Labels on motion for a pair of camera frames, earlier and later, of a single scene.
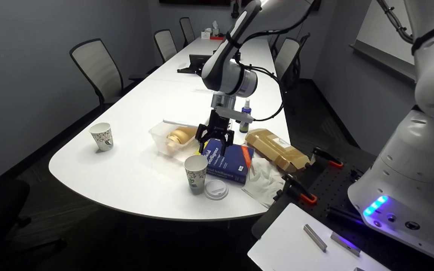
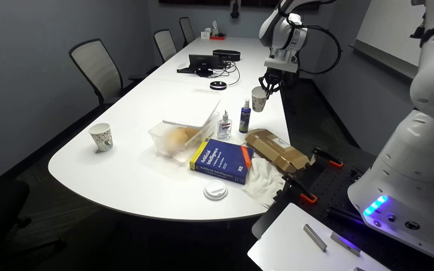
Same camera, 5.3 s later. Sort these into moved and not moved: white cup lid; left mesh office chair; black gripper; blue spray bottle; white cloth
Moved: black gripper
Not moved: white cloth; blue spray bottle; white cup lid; left mesh office chair
